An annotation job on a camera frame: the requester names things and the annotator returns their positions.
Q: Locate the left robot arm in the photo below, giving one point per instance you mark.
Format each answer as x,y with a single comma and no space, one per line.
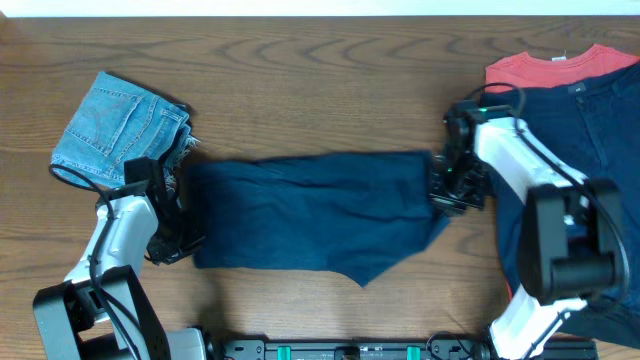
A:
100,310

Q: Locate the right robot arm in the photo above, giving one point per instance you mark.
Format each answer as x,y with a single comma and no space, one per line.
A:
571,246

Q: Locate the red t-shirt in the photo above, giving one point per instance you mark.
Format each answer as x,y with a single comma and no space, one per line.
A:
525,71

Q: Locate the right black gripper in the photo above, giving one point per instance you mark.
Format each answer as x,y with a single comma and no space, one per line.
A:
437,193

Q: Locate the navy blue shorts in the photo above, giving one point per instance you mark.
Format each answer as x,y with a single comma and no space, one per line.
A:
356,214

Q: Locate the folded light blue jeans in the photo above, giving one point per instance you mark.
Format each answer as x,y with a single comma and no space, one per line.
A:
118,121

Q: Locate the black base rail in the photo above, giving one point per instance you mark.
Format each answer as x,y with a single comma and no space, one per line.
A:
439,346

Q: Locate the dark navy pants pile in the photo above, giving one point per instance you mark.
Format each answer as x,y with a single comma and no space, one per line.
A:
593,126

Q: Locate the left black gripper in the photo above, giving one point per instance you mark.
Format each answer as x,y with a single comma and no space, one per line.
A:
197,237

